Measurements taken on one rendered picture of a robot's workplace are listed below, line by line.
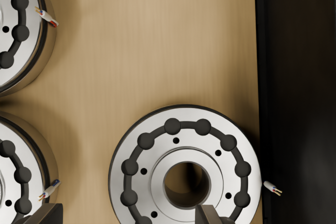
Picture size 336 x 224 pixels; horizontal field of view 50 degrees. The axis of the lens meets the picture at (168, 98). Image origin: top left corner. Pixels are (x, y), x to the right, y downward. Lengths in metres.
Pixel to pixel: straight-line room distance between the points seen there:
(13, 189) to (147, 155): 0.09
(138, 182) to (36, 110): 0.09
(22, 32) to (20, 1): 0.02
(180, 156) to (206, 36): 0.09
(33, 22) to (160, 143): 0.11
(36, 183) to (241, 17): 0.19
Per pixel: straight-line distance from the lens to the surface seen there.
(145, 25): 0.27
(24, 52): 0.25
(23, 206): 0.26
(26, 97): 0.28
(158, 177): 0.24
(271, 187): 0.24
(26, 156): 0.25
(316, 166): 0.22
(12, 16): 0.26
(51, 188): 0.25
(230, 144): 0.25
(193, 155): 0.23
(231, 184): 0.25
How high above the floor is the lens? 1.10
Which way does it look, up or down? 87 degrees down
